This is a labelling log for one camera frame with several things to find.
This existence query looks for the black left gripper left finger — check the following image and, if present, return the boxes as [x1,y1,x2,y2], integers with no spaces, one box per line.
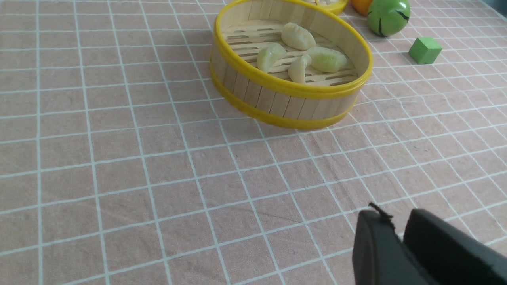
[353,203,438,285]

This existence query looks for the orange toy fruit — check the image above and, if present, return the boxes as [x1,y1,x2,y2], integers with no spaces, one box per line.
[350,0,373,16]

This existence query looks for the green foam block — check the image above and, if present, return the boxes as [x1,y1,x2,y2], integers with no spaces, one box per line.
[408,37,442,65]

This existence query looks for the pale green dumpling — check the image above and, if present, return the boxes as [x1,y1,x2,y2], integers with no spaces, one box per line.
[307,46,347,73]

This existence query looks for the green dumpling in steamer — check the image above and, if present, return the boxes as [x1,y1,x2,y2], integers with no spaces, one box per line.
[256,43,287,73]

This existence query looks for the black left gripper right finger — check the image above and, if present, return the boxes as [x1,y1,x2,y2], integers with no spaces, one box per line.
[403,209,507,285]

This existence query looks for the green toy watermelon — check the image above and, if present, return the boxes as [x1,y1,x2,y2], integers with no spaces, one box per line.
[366,0,411,38]

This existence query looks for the steamer lid yellow rim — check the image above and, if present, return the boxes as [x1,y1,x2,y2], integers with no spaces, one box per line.
[305,0,349,15]

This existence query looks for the pink grid tablecloth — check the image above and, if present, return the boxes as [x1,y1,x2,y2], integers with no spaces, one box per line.
[0,0,506,285]

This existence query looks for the cream dumpling in steamer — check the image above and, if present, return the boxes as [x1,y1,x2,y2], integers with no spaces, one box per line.
[281,22,316,51]

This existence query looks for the cream white dumpling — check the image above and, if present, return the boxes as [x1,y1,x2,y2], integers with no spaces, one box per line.
[288,54,312,84]

